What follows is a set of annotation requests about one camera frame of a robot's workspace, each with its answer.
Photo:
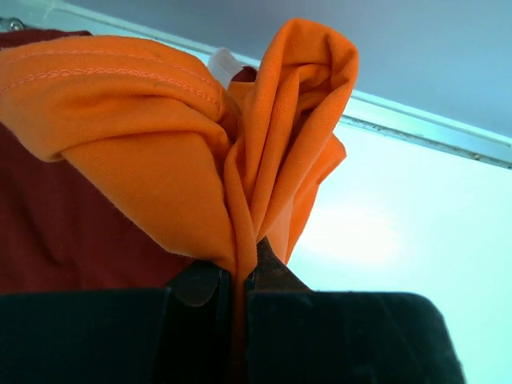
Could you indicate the dark red folded t-shirt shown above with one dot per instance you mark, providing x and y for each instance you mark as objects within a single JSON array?
[{"x": 113, "y": 156}]

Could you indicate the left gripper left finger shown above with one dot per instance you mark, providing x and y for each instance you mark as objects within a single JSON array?
[{"x": 177, "y": 333}]

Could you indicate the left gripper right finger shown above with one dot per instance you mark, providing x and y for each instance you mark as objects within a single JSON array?
[{"x": 340, "y": 336}]

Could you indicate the orange t-shirt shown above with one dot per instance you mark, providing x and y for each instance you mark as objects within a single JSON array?
[{"x": 285, "y": 148}]

